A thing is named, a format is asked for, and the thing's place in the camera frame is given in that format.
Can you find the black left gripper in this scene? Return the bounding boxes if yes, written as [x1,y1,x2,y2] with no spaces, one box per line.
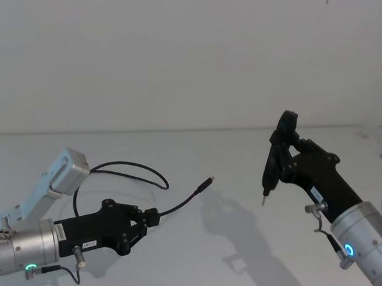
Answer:
[56,196,161,259]

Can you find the black pen-shaped tool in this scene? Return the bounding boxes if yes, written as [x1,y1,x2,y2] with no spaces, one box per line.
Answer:
[258,142,284,208]

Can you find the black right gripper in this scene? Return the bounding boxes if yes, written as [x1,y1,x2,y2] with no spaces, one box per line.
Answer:
[268,108,364,226]

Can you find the white table cloth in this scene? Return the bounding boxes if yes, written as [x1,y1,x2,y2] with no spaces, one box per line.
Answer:
[0,120,382,286]

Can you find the thin black cable with plug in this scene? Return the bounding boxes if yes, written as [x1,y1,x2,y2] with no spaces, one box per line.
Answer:
[72,159,217,221]

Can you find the plain pale wall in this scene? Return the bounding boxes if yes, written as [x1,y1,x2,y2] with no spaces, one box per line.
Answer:
[0,0,382,137]

